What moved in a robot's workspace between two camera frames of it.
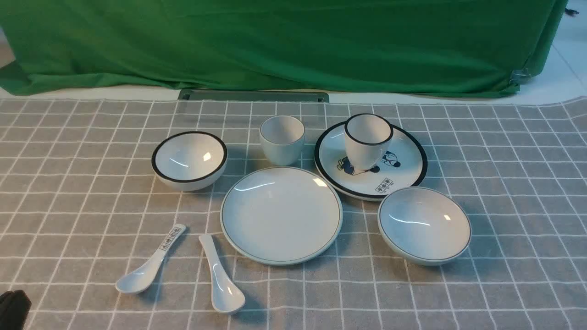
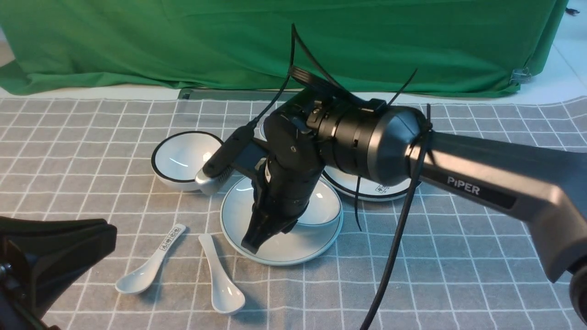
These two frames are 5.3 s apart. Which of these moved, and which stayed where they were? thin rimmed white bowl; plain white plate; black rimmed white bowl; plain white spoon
Moved: thin rimmed white bowl
Stayed: plain white spoon; black rimmed white bowl; plain white plate
